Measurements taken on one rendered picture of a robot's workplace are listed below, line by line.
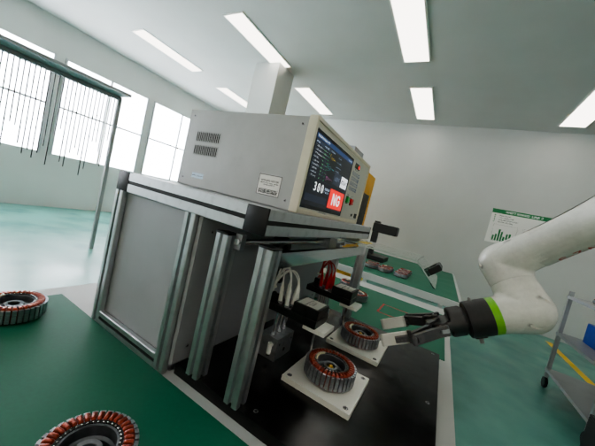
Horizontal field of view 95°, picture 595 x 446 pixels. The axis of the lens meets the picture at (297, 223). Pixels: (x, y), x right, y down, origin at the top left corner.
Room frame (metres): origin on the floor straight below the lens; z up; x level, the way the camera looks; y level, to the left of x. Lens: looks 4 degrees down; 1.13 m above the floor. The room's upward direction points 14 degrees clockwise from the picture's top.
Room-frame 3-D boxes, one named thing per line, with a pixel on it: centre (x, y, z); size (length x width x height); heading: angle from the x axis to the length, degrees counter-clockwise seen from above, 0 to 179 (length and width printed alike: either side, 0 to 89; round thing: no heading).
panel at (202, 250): (0.80, 0.02, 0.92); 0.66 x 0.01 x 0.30; 152
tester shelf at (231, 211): (0.84, 0.08, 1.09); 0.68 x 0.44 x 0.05; 152
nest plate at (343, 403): (0.58, -0.14, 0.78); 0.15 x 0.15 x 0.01; 62
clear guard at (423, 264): (0.87, -0.29, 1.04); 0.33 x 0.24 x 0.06; 62
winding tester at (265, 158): (0.85, 0.08, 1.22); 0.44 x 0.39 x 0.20; 152
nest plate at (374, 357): (0.79, -0.26, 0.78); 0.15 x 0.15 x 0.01; 62
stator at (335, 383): (0.58, -0.14, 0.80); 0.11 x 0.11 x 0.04
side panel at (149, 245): (0.59, 0.31, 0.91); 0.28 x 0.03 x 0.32; 62
